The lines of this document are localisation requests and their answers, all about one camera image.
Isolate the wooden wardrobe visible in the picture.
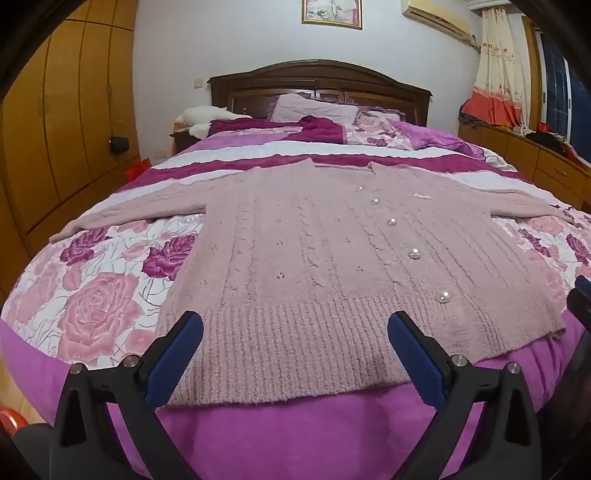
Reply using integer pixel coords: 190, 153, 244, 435
0, 0, 141, 296

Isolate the red bag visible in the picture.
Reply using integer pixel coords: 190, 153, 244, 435
124, 158, 152, 182

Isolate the purple crumpled blanket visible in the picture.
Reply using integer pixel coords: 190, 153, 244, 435
388, 119, 485, 161

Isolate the magenta folded quilt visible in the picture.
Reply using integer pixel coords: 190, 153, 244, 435
208, 115, 347, 145

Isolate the floral pillow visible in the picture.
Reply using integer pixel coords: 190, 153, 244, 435
346, 107, 407, 149

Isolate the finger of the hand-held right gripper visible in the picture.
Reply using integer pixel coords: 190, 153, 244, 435
567, 276, 591, 333

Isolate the cream and orange curtain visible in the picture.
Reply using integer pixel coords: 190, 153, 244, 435
462, 9, 532, 127

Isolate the lilac pillow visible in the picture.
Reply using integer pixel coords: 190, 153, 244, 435
269, 92, 360, 124

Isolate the dark wooden headboard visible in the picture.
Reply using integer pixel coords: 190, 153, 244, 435
207, 59, 435, 127

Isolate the gold framed wall picture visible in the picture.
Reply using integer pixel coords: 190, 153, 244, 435
301, 0, 363, 31

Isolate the white plush toy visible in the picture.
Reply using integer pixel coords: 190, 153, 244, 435
173, 106, 245, 138

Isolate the dark wooden nightstand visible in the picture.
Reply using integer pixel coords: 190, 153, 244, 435
170, 127, 208, 155

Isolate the dark clothes pile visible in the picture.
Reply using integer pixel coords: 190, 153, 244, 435
526, 130, 568, 155

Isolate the white air conditioner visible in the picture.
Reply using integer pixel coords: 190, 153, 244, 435
401, 0, 476, 47

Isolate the floral pink bedspread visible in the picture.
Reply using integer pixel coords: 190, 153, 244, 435
0, 134, 591, 480

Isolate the window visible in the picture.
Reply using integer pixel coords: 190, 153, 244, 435
538, 28, 591, 167

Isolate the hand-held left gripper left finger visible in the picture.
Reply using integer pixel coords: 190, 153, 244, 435
48, 310, 206, 480

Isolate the red plastic stool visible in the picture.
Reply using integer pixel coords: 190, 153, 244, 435
0, 406, 26, 437

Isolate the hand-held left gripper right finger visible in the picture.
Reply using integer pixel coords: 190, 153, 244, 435
387, 310, 543, 480

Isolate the pink knitted cardigan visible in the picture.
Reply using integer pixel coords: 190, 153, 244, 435
50, 157, 575, 409

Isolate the low wooden cabinet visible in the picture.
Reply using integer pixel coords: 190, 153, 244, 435
457, 122, 591, 208

